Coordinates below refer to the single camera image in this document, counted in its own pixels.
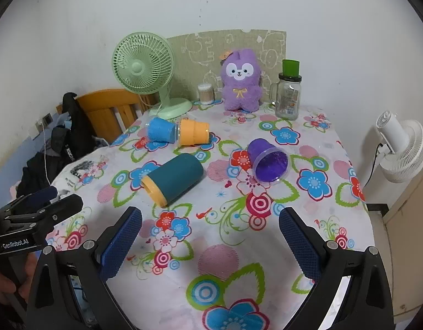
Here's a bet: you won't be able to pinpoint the wooden chair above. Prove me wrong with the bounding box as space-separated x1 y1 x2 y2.
75 89 160 134

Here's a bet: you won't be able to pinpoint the white cable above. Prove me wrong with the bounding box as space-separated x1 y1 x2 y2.
39 120 50 183

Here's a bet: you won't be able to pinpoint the purple plush toy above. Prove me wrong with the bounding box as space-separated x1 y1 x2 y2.
219 49 263 111

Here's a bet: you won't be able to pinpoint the black bag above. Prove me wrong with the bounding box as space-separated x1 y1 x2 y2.
51 92 95 166

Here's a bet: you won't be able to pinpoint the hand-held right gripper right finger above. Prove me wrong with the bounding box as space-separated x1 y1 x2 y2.
278 207 394 330

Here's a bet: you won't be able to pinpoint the beige cabinet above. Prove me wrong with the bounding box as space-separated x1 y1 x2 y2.
366 175 423 324

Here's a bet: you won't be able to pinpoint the floral tablecloth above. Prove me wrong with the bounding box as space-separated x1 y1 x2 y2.
46 100 375 330

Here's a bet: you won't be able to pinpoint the purple cup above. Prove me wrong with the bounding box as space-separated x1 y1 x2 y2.
247 138 289 187

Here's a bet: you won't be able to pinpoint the white fan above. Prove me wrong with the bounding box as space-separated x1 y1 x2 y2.
376 110 423 183

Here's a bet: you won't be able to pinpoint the blue cup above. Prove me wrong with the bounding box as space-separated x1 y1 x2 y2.
146 117 180 144

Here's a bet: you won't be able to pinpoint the green desk fan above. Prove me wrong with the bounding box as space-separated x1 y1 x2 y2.
111 32 193 119

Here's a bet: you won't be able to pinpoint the cotton swab container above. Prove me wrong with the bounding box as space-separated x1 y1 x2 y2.
198 83 215 105

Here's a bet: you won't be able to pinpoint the teal cup with yellow rim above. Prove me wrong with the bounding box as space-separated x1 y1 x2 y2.
140 153 205 208

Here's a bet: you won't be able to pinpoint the glass jar with green lid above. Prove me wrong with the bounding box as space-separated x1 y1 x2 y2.
269 59 302 121

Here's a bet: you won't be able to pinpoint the dark clothing pile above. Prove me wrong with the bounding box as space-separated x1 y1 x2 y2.
17 151 61 196

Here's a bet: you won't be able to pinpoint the person's left hand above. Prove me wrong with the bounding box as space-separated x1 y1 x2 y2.
0 252 38 305

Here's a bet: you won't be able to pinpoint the green patterned wall mat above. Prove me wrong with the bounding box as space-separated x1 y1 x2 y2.
167 29 287 102

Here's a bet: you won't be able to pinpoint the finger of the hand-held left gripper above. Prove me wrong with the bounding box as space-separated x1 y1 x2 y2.
5 193 84 230
0 186 59 215

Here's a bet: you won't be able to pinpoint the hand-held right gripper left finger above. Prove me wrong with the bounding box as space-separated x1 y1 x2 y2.
26 206 143 330

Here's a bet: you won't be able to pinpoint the black fan cable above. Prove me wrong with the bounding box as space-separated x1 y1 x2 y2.
364 142 384 186

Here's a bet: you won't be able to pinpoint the orange cup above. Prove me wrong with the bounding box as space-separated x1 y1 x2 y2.
178 119 210 147

